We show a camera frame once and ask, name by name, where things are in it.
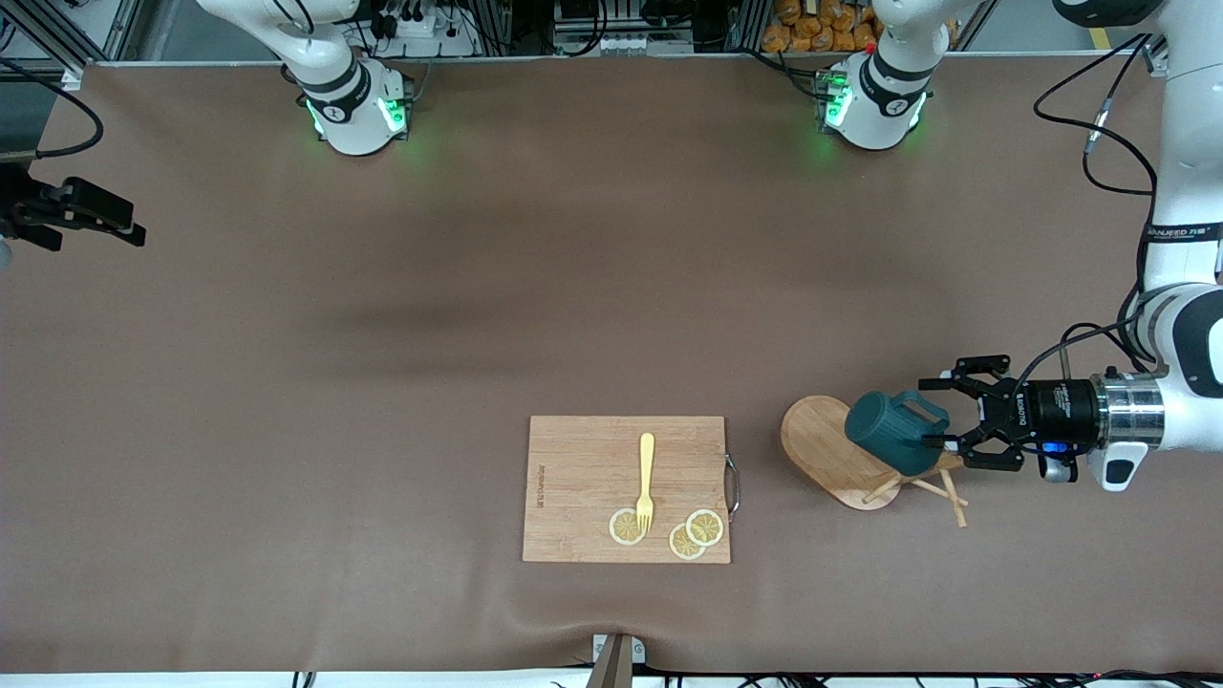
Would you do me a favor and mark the dark teal mug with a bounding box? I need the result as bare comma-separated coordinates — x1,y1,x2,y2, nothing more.
845,388,953,477

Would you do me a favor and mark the wooden mug tree rack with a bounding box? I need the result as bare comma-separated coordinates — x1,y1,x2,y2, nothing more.
781,395,970,529

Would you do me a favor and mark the brown table mat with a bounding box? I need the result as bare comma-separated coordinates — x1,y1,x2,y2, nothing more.
0,53,1223,677

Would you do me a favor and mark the yellow plastic fork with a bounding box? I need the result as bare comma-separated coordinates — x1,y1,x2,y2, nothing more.
635,432,658,533

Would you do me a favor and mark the white power strip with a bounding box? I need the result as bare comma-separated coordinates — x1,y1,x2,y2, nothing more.
368,0,479,58

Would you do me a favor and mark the orange snack packages pile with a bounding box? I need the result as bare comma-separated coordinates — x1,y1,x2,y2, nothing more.
762,0,885,54

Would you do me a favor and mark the bamboo cutting board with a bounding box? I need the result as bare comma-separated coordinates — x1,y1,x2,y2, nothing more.
522,415,733,565

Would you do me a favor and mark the white electrical connector block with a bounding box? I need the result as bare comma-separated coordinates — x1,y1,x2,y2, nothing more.
552,0,697,58

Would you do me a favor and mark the aluminium frame strut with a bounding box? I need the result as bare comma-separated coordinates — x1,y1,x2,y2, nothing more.
0,0,89,93

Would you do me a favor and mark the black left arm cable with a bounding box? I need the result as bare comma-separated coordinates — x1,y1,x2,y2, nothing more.
1013,33,1163,388

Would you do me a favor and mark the brown camera mount post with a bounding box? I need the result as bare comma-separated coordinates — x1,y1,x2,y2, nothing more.
585,633,647,688

